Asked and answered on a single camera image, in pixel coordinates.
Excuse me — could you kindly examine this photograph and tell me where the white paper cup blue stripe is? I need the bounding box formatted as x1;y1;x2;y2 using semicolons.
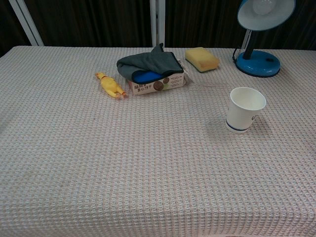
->
225;87;267;134

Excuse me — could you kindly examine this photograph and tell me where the printed cookie box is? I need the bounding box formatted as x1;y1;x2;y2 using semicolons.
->
126;69;186;96

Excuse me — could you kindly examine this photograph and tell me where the blue cloth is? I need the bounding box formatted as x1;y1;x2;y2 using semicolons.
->
133;70;165;83

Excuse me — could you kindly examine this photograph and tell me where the pink waffle-weave tablecloth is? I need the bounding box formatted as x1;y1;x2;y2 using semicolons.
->
0;46;316;237

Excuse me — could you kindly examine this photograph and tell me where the yellow rubber chicken toy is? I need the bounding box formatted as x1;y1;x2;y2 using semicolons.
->
95;72;127;100

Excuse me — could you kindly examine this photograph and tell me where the grey microfibre cloth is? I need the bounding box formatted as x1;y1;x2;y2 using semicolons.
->
116;43;185;82

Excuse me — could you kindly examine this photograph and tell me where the yellow sponge green scouring pad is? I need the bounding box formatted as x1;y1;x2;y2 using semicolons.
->
185;46;220;74

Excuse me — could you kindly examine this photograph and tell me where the blue desk lamp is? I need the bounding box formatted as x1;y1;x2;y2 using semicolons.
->
234;0;296;78

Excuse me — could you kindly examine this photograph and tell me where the dark curtain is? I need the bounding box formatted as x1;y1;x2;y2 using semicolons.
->
0;0;316;58

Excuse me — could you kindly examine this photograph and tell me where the white upright frame post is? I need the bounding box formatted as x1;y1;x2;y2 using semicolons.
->
149;0;166;48

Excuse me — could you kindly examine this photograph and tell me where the black lamp cable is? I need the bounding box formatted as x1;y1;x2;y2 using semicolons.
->
232;47;241;64

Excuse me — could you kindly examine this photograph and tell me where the white slanted frame post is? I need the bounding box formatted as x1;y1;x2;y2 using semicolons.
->
8;0;44;46

